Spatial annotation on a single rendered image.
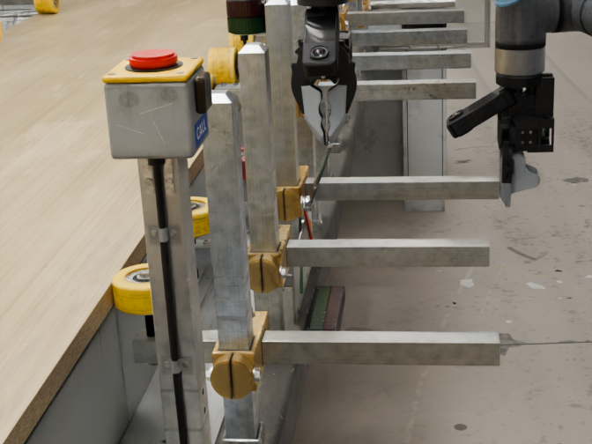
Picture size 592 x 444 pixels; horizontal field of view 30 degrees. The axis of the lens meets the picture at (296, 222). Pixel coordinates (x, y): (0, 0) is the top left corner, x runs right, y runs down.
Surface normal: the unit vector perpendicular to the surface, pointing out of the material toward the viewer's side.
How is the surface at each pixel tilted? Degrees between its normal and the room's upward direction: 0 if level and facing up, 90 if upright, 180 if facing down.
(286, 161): 90
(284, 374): 0
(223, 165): 90
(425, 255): 90
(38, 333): 0
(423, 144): 90
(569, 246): 0
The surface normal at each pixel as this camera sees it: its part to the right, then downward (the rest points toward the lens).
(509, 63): -0.57, 0.31
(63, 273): -0.05, -0.94
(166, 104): -0.11, 0.35
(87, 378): 0.99, 0.00
